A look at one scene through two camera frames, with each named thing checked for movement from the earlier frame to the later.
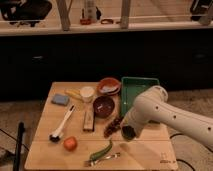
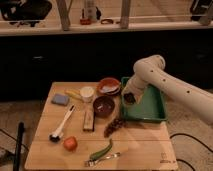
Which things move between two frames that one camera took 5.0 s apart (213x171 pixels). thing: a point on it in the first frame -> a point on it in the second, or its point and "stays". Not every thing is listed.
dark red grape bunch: (114, 127) stays
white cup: (87, 93) stays
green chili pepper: (100, 154) stays
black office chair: (25, 10) stays
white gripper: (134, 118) -> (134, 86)
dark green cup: (128, 132) -> (129, 98)
